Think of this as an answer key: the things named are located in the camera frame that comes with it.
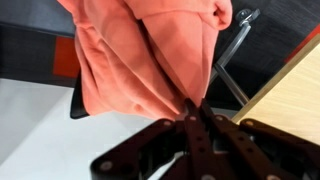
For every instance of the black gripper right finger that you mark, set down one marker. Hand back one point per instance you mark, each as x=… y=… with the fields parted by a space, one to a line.
x=253 y=150

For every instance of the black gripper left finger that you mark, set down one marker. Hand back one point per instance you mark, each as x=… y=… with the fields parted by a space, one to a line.
x=196 y=146

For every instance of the orange cloth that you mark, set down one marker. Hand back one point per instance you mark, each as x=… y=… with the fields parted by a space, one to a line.
x=133 y=66

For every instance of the grey metal table leg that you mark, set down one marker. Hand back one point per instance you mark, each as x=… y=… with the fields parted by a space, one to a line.
x=233 y=46

